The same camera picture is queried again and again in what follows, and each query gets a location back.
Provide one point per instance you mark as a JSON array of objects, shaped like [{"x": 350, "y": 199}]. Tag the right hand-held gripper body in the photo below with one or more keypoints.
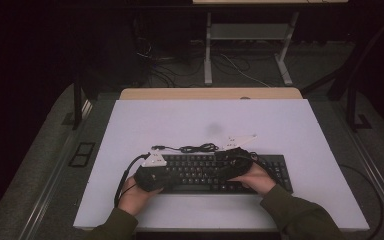
[{"x": 241, "y": 163}]

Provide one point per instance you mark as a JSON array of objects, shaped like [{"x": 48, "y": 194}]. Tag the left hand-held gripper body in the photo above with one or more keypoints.
[{"x": 150, "y": 180}]

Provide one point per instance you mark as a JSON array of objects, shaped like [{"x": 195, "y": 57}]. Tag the black keyboard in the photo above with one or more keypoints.
[{"x": 196, "y": 173}]

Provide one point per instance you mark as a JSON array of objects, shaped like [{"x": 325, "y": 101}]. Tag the person's right hand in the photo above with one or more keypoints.
[{"x": 258, "y": 181}]

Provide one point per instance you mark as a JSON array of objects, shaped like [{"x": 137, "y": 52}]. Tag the person's left hand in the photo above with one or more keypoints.
[{"x": 135, "y": 200}]

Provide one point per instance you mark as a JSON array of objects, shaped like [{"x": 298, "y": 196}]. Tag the white board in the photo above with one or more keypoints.
[{"x": 213, "y": 113}]

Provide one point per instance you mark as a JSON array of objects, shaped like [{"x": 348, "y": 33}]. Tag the wooden table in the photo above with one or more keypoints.
[{"x": 180, "y": 93}]

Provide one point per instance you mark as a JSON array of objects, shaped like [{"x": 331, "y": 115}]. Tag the black metal stand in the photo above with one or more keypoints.
[
  {"x": 77, "y": 106},
  {"x": 351, "y": 106}
]

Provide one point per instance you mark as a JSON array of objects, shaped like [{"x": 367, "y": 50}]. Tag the white metal desk frame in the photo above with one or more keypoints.
[{"x": 208, "y": 66}]

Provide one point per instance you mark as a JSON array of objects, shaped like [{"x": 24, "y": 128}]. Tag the metal floor rail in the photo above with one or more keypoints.
[
  {"x": 373, "y": 166},
  {"x": 42, "y": 200}
]

